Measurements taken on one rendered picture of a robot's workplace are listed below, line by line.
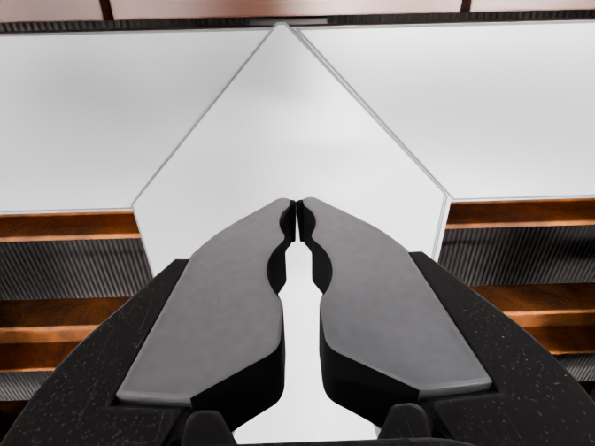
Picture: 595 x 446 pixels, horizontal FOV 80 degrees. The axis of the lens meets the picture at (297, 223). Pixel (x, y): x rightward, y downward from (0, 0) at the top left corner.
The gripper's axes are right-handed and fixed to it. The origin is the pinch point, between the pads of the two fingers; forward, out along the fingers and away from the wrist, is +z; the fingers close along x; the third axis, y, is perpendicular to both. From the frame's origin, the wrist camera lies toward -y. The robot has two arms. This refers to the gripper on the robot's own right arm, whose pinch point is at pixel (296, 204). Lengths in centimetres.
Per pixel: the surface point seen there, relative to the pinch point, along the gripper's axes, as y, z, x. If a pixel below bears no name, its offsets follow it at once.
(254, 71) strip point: -3.5, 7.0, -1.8
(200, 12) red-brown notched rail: -6.0, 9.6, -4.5
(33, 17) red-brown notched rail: -6.0, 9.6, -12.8
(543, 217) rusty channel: 13.1, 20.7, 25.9
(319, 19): -5.5, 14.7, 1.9
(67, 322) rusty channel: 25.6, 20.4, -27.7
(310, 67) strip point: -3.6, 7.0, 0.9
